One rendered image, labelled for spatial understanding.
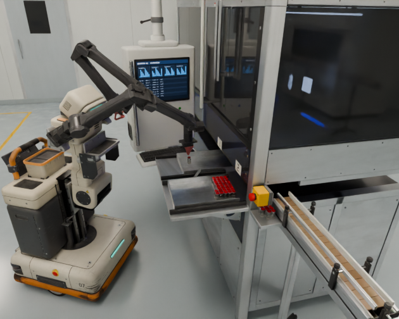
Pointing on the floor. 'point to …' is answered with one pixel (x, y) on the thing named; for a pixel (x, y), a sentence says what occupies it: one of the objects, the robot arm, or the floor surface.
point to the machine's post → (260, 141)
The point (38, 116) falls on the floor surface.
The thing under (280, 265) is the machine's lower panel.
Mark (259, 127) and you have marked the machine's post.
